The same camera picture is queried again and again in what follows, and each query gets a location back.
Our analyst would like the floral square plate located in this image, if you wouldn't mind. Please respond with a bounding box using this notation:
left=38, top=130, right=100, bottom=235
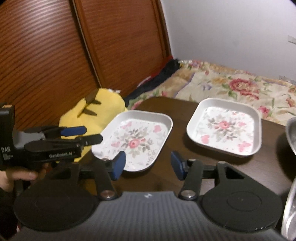
left=91, top=110, right=173, bottom=172
left=186, top=98, right=262, bottom=157

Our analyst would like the floral bed quilt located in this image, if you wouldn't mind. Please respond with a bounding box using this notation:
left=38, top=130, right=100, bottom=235
left=127, top=60, right=295, bottom=125

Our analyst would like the small steel bowl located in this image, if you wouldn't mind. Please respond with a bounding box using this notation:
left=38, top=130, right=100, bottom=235
left=285, top=117, right=296, bottom=155

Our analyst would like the dark clothing on bed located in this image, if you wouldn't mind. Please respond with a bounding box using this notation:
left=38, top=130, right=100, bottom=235
left=123, top=58, right=180, bottom=108

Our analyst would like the large steel bowl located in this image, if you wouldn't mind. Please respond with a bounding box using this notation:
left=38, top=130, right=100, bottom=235
left=281, top=179, right=296, bottom=240

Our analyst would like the yellow plush toy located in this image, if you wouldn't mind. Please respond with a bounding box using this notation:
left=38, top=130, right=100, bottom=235
left=58, top=87, right=129, bottom=163

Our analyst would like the person's left hand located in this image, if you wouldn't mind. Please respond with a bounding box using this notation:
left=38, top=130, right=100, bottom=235
left=1, top=169, right=39, bottom=192

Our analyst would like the brown wooden headboard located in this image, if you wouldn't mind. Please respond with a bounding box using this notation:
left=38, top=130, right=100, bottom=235
left=1, top=0, right=171, bottom=130

